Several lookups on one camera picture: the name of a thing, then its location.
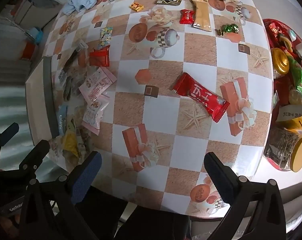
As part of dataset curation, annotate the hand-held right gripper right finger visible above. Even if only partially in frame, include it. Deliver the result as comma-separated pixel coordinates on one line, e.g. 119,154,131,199
204,152,287,240

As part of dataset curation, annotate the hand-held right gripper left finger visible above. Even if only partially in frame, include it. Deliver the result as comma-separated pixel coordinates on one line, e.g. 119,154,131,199
17,151,103,240

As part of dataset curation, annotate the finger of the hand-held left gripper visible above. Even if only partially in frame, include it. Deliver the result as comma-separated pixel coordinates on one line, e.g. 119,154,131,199
18,139,50,178
0,122,19,151

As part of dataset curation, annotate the grey-rimmed white box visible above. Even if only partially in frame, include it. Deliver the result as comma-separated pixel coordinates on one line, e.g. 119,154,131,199
25,57,60,143

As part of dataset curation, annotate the pink and white snack packet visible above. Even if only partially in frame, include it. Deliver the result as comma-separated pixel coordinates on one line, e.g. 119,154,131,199
81,97,110,133
78,67,117,103

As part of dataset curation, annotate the clear packet with dark jerky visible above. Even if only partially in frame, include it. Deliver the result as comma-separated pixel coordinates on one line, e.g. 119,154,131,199
63,75,75,102

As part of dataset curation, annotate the clear snack packet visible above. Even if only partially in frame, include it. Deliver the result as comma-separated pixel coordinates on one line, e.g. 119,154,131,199
71,72,88,97

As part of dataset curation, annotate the large red snack packet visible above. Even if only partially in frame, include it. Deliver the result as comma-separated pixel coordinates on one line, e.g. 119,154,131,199
171,72,230,123

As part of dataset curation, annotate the yellow snack packet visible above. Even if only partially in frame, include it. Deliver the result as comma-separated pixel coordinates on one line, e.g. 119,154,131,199
62,130,82,159

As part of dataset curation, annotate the pale pleated curtain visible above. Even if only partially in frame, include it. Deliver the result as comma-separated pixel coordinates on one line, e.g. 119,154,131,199
0,10,33,170

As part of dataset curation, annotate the light blue snack packet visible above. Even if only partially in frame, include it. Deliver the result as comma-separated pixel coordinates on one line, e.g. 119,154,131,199
57,104,68,137

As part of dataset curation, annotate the glass jar with tan lid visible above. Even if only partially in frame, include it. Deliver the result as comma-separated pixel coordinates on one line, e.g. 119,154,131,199
263,126,302,173

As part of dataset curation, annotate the yellow carton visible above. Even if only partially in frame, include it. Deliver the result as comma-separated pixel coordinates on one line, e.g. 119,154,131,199
276,105,302,139

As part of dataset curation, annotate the blue plastic basin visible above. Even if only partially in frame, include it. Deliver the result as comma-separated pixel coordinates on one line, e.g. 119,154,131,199
26,27,44,44

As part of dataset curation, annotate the small red snack packet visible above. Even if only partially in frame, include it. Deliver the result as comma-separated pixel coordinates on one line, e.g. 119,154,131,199
89,45,111,67

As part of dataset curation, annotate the small white packet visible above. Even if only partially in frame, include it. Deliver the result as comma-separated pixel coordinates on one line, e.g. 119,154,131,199
76,40,88,53

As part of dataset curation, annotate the red tray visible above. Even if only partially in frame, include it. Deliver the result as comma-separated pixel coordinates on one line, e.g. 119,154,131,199
262,18,302,172

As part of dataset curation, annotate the green bag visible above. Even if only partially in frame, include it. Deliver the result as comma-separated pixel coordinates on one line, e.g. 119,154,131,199
288,56,302,95

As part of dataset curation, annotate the jar with gold lid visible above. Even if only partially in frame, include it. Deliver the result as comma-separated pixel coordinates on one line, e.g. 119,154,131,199
271,47,290,75

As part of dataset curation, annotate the colourful candy packet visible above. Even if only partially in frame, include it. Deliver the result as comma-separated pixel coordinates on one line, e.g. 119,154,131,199
98,26,114,50

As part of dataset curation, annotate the green foil candy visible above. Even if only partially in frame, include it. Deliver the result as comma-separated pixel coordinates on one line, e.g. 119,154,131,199
221,24,239,34

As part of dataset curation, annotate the red candy packet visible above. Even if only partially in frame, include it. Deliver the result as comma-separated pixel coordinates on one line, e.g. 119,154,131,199
179,9,196,25

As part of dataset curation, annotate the long beige snack packet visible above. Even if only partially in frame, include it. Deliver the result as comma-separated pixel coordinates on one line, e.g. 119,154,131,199
190,0,216,32

